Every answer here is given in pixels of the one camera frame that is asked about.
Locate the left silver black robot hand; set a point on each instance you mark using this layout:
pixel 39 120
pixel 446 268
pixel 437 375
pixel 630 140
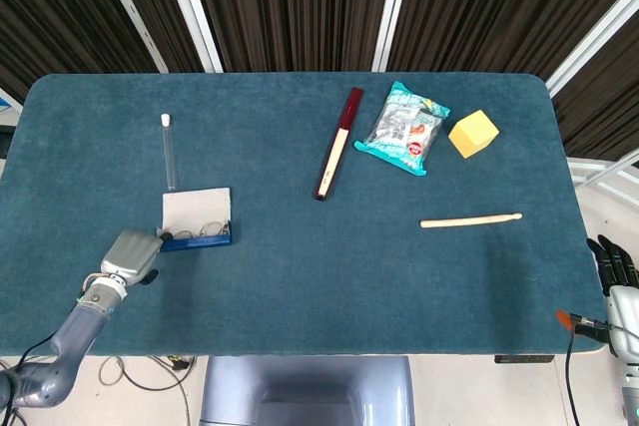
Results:
pixel 132 254

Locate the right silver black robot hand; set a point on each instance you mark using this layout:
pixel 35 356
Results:
pixel 624 313

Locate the blue printed glasses case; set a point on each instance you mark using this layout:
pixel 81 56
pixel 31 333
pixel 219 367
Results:
pixel 194 206

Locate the thin metal frame glasses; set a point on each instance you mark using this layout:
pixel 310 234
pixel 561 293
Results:
pixel 209 229

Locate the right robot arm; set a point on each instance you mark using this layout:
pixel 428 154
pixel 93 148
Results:
pixel 630 386

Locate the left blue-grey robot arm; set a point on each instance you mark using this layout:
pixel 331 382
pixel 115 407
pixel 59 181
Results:
pixel 75 331

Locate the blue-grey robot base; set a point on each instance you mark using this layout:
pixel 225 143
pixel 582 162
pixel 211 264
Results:
pixel 304 391

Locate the dark red long narrow case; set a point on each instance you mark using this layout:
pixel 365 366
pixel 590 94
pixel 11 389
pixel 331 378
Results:
pixel 334 156

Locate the orange tipped black connector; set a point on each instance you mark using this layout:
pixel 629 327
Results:
pixel 589 330

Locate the glass test tube white cap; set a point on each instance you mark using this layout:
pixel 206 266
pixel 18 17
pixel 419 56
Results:
pixel 170 156

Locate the black table control panel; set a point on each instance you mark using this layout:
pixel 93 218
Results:
pixel 524 359

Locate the black yellow floor plug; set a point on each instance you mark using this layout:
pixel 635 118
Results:
pixel 176 362

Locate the teal table cloth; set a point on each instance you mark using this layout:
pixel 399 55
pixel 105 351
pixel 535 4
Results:
pixel 299 271

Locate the light wooden stick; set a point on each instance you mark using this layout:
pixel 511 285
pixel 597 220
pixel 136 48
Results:
pixel 469 221

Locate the white blue panel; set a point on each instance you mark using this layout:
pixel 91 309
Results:
pixel 7 102

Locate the yellow foam cube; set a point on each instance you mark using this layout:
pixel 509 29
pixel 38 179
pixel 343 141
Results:
pixel 471 136

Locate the teal snack packet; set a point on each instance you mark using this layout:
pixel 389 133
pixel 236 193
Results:
pixel 404 131

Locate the white aluminium frame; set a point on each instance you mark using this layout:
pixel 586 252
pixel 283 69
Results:
pixel 586 164

